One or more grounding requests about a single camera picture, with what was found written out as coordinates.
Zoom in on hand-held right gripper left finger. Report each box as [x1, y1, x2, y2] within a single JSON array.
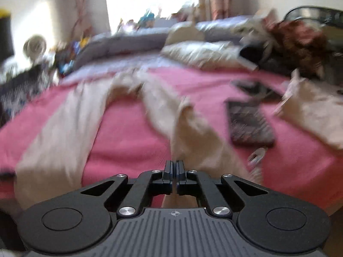
[[80, 161, 175, 218]]

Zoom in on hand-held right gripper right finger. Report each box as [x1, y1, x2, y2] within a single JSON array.
[[175, 161, 269, 218]]

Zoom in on beige pants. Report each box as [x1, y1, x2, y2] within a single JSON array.
[[15, 70, 264, 212]]

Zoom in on pink blanket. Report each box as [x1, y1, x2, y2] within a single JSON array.
[[0, 67, 343, 215]]

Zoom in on small silver object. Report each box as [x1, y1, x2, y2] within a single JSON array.
[[248, 148, 267, 166]]

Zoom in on dark patterned case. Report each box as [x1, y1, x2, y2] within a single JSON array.
[[225, 99, 276, 148]]

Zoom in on black phone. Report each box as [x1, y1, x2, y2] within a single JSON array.
[[232, 80, 282, 103]]

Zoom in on cream pillow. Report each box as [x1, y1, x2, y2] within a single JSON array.
[[161, 25, 258, 70]]

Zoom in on grey duvet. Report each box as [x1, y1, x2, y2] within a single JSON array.
[[72, 25, 175, 70]]

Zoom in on dark cloth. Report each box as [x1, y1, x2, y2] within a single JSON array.
[[241, 45, 295, 70]]

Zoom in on pale beige garment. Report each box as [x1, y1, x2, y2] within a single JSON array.
[[275, 70, 343, 150]]

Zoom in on lavender patterned quilt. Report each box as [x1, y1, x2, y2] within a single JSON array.
[[196, 16, 255, 43]]

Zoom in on pile of colourful toy boxes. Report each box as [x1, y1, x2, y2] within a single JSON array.
[[55, 36, 92, 75]]

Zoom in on blue plush toy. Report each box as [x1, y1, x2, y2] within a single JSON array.
[[139, 9, 157, 28]]

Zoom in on group of small toy figures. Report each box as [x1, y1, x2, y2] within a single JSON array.
[[118, 4, 200, 28]]

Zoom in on white crumpled cloth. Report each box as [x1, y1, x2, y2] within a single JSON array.
[[233, 9, 279, 40]]

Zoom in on blue red printed cloth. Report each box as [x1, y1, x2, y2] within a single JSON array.
[[0, 64, 58, 126]]

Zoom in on red-brown patterned cloth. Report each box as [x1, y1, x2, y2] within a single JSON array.
[[268, 20, 330, 78]]

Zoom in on white desk fan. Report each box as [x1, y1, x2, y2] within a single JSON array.
[[23, 34, 47, 62]]

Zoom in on black monitor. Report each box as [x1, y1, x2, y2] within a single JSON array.
[[0, 9, 14, 59]]

